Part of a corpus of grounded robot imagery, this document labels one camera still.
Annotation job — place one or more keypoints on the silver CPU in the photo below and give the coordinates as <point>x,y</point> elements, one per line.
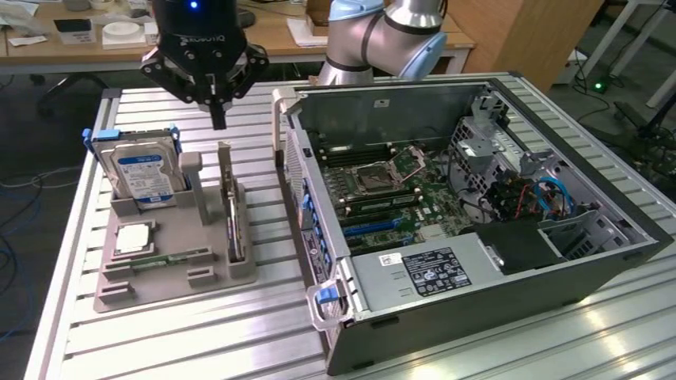
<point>132,239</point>

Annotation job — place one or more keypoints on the metal socket cover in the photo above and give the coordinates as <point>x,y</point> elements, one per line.
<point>415,160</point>

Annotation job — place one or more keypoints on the stack of white papers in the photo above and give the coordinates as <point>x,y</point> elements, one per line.
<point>308,33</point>

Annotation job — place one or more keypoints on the white box with black top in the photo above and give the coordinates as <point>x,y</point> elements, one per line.
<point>75,31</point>

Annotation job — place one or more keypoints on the white box with round hollow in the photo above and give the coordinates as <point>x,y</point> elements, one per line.
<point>123,35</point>

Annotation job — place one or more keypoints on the white table frame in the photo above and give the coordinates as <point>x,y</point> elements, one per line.
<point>617,35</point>

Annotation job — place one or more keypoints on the open black PC case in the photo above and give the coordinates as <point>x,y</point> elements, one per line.
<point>475,316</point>

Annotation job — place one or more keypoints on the small white labelled box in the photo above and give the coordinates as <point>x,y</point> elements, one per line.
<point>151,35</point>

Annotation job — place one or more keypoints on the RAM stick in slot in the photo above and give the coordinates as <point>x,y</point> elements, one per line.
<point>380,204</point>

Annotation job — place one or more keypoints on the white paper card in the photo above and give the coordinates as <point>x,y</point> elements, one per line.
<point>27,40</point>

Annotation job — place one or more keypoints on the blue expansion slot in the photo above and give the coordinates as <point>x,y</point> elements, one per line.
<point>369,227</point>

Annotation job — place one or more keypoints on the wooden cabinet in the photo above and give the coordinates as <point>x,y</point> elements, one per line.
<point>528,35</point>

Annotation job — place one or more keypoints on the graphics card with metal bracket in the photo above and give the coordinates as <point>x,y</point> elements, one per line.
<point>232,213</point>

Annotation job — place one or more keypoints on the small silver chipset heatsink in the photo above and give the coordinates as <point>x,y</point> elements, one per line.
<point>435,232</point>

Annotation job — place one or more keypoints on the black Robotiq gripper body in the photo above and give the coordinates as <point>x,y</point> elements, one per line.
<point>200,35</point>

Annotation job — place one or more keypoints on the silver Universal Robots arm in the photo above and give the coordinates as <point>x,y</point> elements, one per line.
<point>364,35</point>

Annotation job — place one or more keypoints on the wooden desk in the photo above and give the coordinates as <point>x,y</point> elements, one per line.
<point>63,55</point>

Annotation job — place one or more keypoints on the metal disk bay cage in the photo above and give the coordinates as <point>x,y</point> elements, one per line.
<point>477,158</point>

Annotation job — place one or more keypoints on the green motherboard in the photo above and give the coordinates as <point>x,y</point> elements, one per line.
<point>428,206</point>

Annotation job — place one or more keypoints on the CPU socket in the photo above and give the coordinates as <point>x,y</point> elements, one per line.
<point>376,178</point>

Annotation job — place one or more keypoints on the grey power supply unit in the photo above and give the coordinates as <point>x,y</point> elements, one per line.
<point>380,281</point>

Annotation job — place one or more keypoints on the grey cup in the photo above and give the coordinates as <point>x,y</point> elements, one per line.
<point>76,4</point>

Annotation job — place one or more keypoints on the black round lamp base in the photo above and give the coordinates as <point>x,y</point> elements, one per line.
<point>248,20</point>

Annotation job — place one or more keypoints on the device with green light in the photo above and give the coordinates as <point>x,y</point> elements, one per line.
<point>597,86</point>

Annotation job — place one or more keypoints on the grey parts rack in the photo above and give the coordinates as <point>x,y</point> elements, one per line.
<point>179,233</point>

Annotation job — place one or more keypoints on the hard disk with blue carrier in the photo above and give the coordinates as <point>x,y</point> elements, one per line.
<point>140,174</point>

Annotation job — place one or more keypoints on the green RAM stick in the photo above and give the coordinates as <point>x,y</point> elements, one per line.
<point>164,260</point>

